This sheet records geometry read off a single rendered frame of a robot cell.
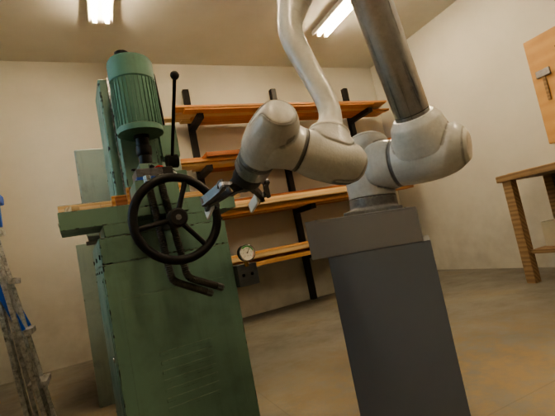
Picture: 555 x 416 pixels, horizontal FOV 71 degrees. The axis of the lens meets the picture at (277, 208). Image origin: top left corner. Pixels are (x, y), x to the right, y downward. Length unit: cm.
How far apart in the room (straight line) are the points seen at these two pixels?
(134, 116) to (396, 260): 108
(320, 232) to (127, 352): 73
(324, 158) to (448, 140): 44
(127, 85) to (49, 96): 258
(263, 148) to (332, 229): 46
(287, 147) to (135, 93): 93
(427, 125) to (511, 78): 310
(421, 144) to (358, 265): 39
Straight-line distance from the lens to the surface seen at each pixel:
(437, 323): 121
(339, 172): 87
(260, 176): 91
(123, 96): 164
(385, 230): 117
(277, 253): 366
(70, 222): 140
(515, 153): 420
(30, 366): 214
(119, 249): 139
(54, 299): 386
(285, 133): 80
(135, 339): 141
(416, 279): 118
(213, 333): 146
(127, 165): 171
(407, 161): 121
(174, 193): 135
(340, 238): 119
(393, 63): 116
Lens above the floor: 67
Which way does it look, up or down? 5 degrees up
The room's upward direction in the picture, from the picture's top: 11 degrees counter-clockwise
